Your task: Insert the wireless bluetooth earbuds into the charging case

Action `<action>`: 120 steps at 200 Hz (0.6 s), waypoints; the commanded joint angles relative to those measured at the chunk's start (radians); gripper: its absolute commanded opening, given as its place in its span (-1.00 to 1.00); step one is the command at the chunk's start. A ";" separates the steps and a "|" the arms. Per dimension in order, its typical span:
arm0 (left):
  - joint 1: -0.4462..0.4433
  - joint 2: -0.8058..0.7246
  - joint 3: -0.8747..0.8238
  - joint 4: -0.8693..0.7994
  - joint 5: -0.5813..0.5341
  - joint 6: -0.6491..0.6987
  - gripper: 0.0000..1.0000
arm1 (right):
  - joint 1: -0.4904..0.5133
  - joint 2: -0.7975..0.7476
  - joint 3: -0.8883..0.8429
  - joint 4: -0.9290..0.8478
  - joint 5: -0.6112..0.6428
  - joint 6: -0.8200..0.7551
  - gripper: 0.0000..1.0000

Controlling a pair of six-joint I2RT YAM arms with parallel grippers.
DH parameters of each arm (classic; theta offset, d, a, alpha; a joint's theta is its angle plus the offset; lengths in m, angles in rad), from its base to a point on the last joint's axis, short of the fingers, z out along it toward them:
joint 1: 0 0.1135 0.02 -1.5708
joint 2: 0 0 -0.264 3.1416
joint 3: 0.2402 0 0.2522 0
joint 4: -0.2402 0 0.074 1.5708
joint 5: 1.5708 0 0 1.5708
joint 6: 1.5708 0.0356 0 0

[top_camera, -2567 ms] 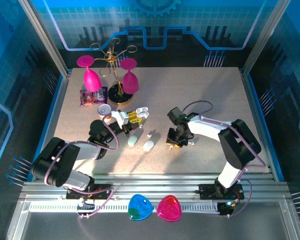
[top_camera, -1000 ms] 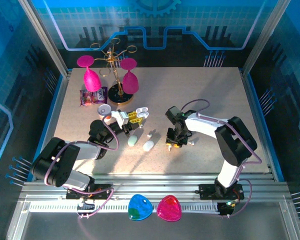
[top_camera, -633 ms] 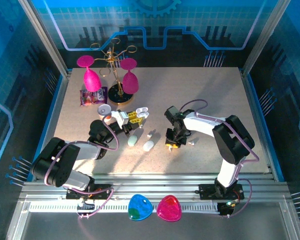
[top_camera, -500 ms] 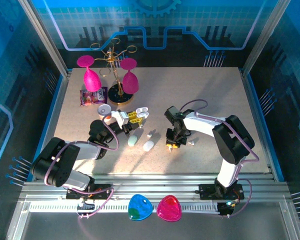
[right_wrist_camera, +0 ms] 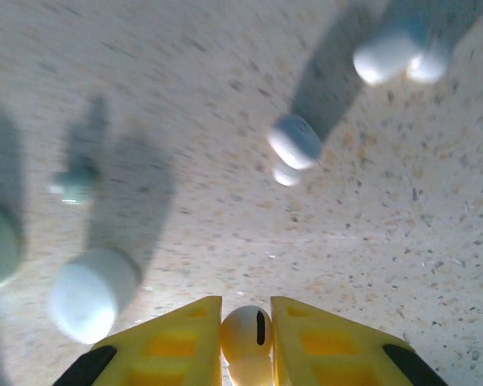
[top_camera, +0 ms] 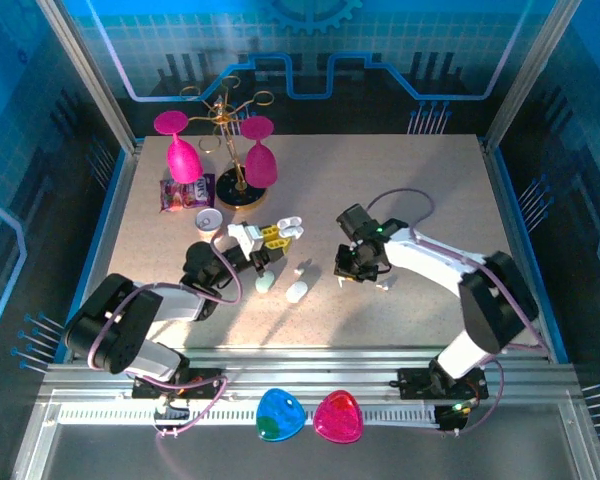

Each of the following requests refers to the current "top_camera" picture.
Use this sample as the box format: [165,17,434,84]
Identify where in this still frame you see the small pull-tab tin can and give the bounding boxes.
[194,207,225,242]

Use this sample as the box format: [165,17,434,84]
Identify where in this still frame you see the gold wine glass rack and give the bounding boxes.
[179,74,276,212]

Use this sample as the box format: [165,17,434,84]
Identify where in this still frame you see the pink wine glass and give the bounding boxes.
[153,110,204,185]
[239,115,279,189]

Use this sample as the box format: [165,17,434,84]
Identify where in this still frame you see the purple candy bag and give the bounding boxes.
[159,172,216,214]

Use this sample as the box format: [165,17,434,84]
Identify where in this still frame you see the pink translucent plastic dish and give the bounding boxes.
[312,389,364,445]

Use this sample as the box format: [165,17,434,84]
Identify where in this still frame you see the blue translucent plastic dish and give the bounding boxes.
[255,387,306,443]

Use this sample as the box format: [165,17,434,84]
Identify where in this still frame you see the black controller board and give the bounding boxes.
[435,402,470,435]

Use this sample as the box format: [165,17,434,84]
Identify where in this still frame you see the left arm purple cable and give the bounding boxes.
[87,234,244,439]

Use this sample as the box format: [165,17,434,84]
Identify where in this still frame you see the aluminium cross rail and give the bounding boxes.
[39,347,581,406]

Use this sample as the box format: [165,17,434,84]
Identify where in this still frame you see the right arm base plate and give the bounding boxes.
[397,367,489,401]

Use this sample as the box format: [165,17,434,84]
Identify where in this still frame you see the aluminium side rail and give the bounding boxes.
[44,139,145,374]
[479,137,576,366]

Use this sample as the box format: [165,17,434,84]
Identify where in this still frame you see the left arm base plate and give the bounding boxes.
[129,367,226,401]

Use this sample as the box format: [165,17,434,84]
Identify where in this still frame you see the white cable connector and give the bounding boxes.
[153,399,191,437]

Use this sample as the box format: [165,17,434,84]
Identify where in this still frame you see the white slotted cable duct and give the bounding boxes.
[57,403,441,427]

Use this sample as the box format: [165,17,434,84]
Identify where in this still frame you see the aluminium frame post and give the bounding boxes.
[34,0,139,151]
[482,0,584,151]

